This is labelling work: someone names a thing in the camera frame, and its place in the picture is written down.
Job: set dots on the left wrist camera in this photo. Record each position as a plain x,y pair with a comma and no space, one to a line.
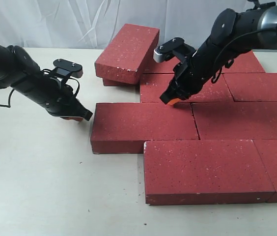
67,68

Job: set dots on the red brick back row left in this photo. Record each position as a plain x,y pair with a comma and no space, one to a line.
165,67

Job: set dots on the large red brick front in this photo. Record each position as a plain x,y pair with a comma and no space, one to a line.
120,128

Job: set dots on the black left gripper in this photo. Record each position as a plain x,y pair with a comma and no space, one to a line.
58,99

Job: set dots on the red brick front row hidden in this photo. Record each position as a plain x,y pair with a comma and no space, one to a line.
204,172

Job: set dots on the red brick with white specks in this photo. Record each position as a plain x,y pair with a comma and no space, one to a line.
153,85

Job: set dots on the red brick third row right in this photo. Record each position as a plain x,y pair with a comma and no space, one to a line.
236,120

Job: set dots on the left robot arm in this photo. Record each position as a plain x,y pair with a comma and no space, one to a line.
16,63

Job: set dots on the red brick second row right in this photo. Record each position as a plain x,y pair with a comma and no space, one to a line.
255,87

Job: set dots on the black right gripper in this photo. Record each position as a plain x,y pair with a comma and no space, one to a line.
191,75

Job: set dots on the red brick back row right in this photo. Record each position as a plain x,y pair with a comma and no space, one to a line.
245,63

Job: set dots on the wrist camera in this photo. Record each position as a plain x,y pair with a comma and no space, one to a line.
174,48
67,68

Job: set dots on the pale blue backdrop cloth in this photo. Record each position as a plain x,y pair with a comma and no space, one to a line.
92,24

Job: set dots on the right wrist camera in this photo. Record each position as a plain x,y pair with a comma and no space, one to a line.
174,48

